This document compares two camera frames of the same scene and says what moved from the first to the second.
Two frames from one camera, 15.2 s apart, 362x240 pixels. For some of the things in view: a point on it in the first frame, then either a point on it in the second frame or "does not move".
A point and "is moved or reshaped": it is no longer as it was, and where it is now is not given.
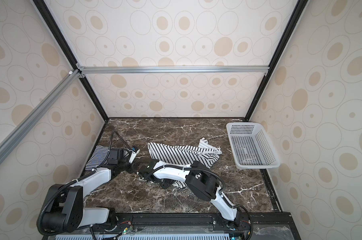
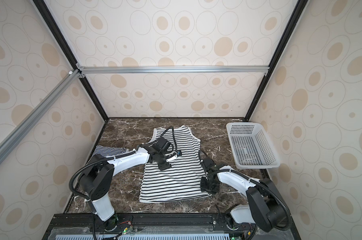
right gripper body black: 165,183 to 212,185
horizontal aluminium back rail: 173,69 does not move
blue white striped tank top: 97,157 does not move
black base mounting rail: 238,226 does not move
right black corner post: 289,31 does not move
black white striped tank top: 205,153 is moved or reshaped
